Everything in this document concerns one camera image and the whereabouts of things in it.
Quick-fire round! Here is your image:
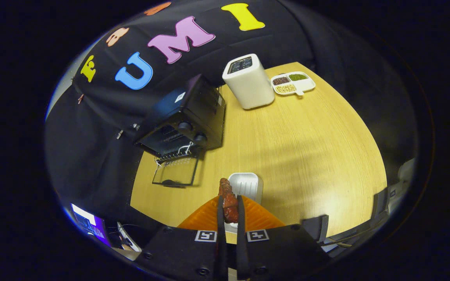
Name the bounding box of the white rectangular dish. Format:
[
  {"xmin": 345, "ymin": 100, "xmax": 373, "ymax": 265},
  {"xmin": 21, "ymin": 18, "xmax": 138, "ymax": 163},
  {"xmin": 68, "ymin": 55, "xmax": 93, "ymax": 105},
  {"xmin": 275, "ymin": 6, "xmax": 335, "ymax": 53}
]
[{"xmin": 225, "ymin": 173, "xmax": 264, "ymax": 235}]

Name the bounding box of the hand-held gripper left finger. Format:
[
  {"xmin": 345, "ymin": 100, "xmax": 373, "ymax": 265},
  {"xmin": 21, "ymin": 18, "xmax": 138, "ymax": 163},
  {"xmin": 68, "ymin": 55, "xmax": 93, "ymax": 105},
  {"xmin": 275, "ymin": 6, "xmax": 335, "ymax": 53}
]
[{"xmin": 137, "ymin": 195, "xmax": 227, "ymax": 279}]

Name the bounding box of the white box appliance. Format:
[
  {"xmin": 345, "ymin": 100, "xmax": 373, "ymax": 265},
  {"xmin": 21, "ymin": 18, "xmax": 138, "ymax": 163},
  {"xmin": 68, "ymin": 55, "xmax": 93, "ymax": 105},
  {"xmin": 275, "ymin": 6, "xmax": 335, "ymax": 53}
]
[{"xmin": 222, "ymin": 53, "xmax": 275, "ymax": 110}]

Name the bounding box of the black toaster oven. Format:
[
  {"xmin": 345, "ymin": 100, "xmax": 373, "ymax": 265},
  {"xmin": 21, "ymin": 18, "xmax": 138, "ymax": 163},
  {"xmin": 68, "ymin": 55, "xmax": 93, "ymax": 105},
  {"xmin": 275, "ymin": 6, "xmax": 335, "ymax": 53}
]
[{"xmin": 133, "ymin": 73, "xmax": 226, "ymax": 188}]

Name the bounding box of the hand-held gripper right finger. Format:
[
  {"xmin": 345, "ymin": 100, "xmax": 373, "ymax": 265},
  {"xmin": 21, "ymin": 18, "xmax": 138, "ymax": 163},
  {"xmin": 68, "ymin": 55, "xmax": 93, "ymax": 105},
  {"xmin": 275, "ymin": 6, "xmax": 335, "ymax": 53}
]
[{"xmin": 236, "ymin": 195, "xmax": 331, "ymax": 279}]

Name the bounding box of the white divided bean dish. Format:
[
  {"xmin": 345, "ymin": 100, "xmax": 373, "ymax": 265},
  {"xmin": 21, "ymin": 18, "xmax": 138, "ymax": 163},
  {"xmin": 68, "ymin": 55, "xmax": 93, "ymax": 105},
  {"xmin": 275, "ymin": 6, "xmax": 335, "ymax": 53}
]
[{"xmin": 270, "ymin": 71, "xmax": 316, "ymax": 97}]

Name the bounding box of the lit computer screen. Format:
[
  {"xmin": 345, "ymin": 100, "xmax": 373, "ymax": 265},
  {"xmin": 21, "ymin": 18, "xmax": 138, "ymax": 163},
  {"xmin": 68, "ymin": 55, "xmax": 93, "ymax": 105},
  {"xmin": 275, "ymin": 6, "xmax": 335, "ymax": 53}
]
[{"xmin": 71, "ymin": 203, "xmax": 112, "ymax": 247}]

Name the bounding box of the red meat piece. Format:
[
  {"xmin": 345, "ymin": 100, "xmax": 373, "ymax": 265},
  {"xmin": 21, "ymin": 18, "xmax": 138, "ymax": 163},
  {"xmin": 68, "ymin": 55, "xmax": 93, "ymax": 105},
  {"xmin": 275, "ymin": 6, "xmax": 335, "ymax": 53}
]
[{"xmin": 218, "ymin": 178, "xmax": 239, "ymax": 224}]

